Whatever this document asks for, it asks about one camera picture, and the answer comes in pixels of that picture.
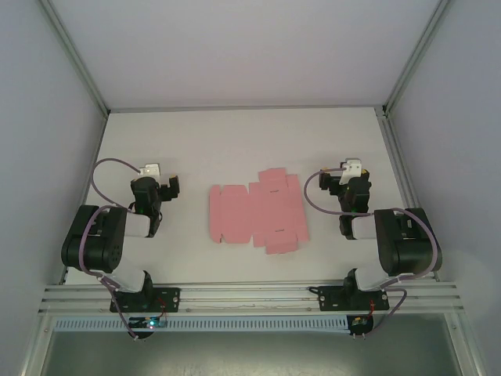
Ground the pink paper box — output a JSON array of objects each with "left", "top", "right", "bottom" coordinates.
[{"left": 208, "top": 167, "right": 310, "bottom": 256}]

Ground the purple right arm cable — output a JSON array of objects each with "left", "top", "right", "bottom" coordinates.
[{"left": 304, "top": 166, "right": 442, "bottom": 340}]

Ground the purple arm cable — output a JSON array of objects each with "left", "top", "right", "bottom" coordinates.
[
  {"left": 304, "top": 166, "right": 442, "bottom": 340},
  {"left": 79, "top": 157, "right": 144, "bottom": 342}
]

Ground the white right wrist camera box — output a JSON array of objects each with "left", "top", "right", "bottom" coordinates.
[{"left": 338, "top": 157, "right": 363, "bottom": 186}]

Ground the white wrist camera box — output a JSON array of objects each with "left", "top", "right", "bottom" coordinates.
[
  {"left": 136, "top": 162, "right": 162, "bottom": 179},
  {"left": 338, "top": 157, "right": 363, "bottom": 186}
]

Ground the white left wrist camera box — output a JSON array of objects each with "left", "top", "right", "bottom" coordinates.
[{"left": 136, "top": 162, "right": 162, "bottom": 179}]

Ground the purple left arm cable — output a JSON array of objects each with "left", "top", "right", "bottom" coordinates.
[{"left": 79, "top": 157, "right": 144, "bottom": 342}]

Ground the aluminium table side rail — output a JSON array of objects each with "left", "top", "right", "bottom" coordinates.
[{"left": 375, "top": 109, "right": 438, "bottom": 281}]

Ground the aluminium frame crossbar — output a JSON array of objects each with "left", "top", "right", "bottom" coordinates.
[{"left": 105, "top": 104, "right": 387, "bottom": 114}]

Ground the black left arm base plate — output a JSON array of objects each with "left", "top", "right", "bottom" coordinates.
[{"left": 109, "top": 287, "right": 182, "bottom": 314}]

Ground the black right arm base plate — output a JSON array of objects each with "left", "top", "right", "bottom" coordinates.
[{"left": 308, "top": 285, "right": 391, "bottom": 313}]

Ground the aluminium mounting rail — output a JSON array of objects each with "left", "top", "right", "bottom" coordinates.
[{"left": 38, "top": 280, "right": 465, "bottom": 314}]

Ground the aluminium frame post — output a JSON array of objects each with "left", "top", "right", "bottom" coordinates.
[
  {"left": 382, "top": 0, "right": 451, "bottom": 118},
  {"left": 38, "top": 0, "right": 110, "bottom": 118}
]

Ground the white slotted cable tray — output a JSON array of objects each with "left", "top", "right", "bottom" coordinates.
[{"left": 52, "top": 316, "right": 349, "bottom": 334}]

